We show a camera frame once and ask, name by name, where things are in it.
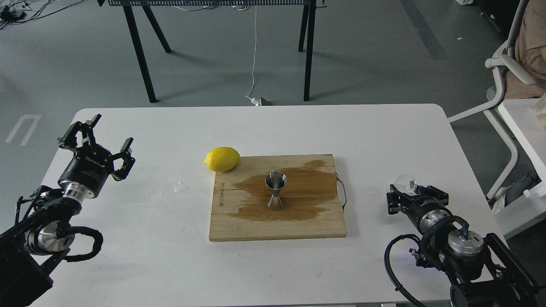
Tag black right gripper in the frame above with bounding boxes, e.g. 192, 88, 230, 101
386, 185, 452, 235

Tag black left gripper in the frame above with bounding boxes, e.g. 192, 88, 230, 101
57, 113, 135, 199

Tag small clear glass cup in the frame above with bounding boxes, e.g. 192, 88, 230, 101
394, 174, 418, 196

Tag steel double jigger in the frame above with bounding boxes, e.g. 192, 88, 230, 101
265, 171, 287, 210

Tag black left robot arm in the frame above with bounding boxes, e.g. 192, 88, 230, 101
0, 114, 135, 307

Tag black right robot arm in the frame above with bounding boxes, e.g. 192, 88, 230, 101
384, 181, 540, 307

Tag wooden cutting board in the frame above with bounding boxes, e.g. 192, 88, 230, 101
209, 154, 346, 242

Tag yellow lemon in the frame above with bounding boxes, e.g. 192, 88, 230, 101
203, 147, 240, 172

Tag white side table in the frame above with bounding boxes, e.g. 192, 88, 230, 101
498, 98, 546, 182

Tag white office chair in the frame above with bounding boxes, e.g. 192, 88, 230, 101
448, 0, 536, 203

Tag person in beige shirt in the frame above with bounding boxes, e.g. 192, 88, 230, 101
504, 0, 546, 99

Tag cables on floor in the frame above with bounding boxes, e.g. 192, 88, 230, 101
0, 0, 86, 30

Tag white hanging cable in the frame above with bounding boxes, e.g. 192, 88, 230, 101
245, 4, 272, 107

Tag black metal frame table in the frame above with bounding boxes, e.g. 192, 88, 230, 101
97, 0, 327, 104

